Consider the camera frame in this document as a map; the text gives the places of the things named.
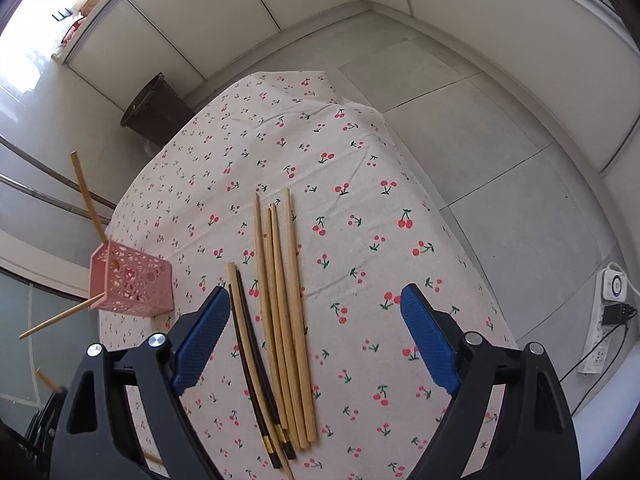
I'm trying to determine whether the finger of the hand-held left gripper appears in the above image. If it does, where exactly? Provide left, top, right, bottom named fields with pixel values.
left=25, top=387, right=68, bottom=480

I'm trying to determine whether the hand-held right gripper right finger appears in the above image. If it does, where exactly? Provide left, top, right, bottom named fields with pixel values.
left=400, top=283, right=581, bottom=480

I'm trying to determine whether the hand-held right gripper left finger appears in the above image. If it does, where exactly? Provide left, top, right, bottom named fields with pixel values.
left=50, top=285, right=231, bottom=480

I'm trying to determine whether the light wooden chopstick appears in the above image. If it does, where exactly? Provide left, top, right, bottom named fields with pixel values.
left=253, top=192, right=288, bottom=433
left=266, top=207, right=296, bottom=441
left=19, top=296, right=106, bottom=340
left=35, top=368, right=165, bottom=465
left=284, top=188, right=318, bottom=443
left=270, top=203, right=307, bottom=451
left=227, top=261, right=296, bottom=480

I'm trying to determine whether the dark brown chopstick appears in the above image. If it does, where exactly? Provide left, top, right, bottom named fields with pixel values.
left=228, top=284, right=282, bottom=470
left=234, top=269, right=298, bottom=461

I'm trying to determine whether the pink perforated plastic basket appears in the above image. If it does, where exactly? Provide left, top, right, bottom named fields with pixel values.
left=89, top=240, right=173, bottom=318

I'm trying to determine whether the bundle of wooden chopsticks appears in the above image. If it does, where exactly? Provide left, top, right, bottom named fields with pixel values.
left=71, top=151, right=107, bottom=247

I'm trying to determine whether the frosted glass sliding door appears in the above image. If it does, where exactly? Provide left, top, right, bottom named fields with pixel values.
left=0, top=255, right=101, bottom=411

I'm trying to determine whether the white power strip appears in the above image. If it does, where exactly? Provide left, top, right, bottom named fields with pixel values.
left=577, top=266, right=635, bottom=376

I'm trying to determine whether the black plug adapter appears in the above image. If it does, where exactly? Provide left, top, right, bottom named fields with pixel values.
left=601, top=302, right=638, bottom=327

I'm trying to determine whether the white round-dial plug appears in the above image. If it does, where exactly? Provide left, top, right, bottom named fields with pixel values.
left=599, top=268, right=633, bottom=306

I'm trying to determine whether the cherry print tablecloth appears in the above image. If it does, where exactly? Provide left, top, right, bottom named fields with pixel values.
left=97, top=71, right=518, bottom=480

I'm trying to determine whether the dark brown trash bin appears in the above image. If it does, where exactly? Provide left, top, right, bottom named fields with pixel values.
left=120, top=72, right=197, bottom=150

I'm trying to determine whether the red plastic basket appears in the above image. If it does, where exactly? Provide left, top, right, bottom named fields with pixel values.
left=61, top=16, right=90, bottom=46

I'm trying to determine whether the thin black power cable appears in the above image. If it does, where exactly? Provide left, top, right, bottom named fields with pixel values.
left=559, top=322, right=632, bottom=417

